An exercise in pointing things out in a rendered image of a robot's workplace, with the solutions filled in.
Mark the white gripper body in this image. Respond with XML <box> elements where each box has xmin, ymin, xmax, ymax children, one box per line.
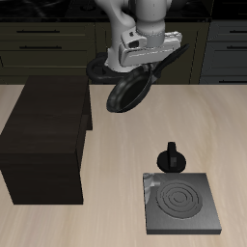
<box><xmin>118</xmin><ymin>30</ymin><xmax>183</xmax><ymax>69</ymax></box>

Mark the black frying pan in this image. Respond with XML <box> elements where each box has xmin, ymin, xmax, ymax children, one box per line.
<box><xmin>105</xmin><ymin>42</ymin><xmax>191</xmax><ymax>114</ymax></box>

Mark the black marble counter top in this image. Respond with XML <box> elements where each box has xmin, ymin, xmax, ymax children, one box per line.
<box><xmin>0</xmin><ymin>0</ymin><xmax>214</xmax><ymax>23</ymax></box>

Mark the dark grey kitchen cupboard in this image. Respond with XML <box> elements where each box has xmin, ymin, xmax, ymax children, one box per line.
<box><xmin>199</xmin><ymin>18</ymin><xmax>247</xmax><ymax>86</ymax></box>

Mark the dark olive kitchen cupboard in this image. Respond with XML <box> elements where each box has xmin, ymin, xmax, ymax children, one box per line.
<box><xmin>0</xmin><ymin>19</ymin><xmax>210</xmax><ymax>86</ymax></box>

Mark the round black knob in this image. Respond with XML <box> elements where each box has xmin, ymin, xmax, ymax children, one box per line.
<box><xmin>156</xmin><ymin>141</ymin><xmax>188</xmax><ymax>174</ymax></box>

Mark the dark wooden cabinet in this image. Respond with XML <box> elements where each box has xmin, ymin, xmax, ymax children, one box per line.
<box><xmin>0</xmin><ymin>75</ymin><xmax>94</xmax><ymax>206</ymax></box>

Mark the dark grey stove plate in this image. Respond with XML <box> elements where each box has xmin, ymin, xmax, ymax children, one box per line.
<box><xmin>142</xmin><ymin>172</ymin><xmax>223</xmax><ymax>235</ymax></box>

